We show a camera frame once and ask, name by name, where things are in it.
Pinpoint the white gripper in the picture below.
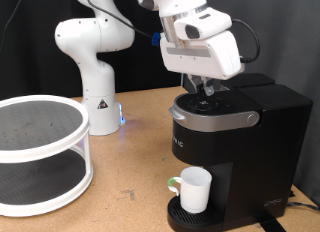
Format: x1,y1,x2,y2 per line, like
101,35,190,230
159,30,245,97

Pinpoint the black Keurig coffee machine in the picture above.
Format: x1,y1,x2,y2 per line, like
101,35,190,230
166,72,314,232

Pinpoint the white mug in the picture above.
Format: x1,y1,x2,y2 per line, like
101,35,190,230
167,166,213,215

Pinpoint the grey partition panel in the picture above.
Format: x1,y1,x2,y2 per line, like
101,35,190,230
206,0,320,206

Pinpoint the black backdrop curtain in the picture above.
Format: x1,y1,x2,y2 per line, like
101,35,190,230
0,0,188,103

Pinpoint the white two-tier turntable shelf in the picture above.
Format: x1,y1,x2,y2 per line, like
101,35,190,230
0,94,94,218

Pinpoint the blue cable clip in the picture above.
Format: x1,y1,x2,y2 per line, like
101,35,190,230
150,31,162,47

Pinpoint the black camera cable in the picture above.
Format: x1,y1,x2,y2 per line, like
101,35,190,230
84,0,262,65

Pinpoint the braided power cable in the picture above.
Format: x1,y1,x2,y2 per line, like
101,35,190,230
285,201,320,212

